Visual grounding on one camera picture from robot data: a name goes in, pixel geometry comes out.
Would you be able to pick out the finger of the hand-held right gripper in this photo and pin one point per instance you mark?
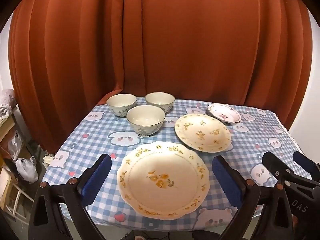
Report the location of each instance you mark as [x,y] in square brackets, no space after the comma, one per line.
[306,165]
[273,165]

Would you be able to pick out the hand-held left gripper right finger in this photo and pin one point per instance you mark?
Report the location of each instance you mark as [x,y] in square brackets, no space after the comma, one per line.
[228,182]

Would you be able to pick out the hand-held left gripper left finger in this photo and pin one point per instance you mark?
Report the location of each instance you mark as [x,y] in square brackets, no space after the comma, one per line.
[96,180]

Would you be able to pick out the medium yellow floral plate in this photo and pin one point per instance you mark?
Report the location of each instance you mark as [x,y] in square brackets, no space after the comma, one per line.
[202,132]

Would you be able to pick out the large yellow floral plate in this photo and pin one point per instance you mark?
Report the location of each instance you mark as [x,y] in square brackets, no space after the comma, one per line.
[162,180]

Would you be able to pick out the small red-rimmed plate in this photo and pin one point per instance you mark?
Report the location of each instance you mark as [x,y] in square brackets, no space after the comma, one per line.
[225,113]

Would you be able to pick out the cream floral bowl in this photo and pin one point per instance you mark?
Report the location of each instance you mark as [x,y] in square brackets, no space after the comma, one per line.
[145,118]
[160,101]
[121,103]

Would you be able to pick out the blue checked printed tablecloth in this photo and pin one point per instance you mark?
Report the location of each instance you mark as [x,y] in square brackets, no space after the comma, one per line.
[100,135]

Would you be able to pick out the white crumpled cloth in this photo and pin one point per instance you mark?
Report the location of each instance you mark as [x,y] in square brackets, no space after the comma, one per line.
[48,159]

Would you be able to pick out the white plastic bag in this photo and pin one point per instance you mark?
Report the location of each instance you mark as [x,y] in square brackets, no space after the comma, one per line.
[26,170]

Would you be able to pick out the clear plastic bag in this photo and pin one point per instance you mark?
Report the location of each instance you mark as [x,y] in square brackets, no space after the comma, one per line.
[15,143]

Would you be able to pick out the wooden shelf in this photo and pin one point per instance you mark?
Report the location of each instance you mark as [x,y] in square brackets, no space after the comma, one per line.
[7,123]

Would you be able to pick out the grey pink cloth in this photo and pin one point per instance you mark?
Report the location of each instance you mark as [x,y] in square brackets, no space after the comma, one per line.
[7,100]

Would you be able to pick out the rust orange curtain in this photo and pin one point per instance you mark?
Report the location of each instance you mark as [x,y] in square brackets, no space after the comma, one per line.
[160,42]

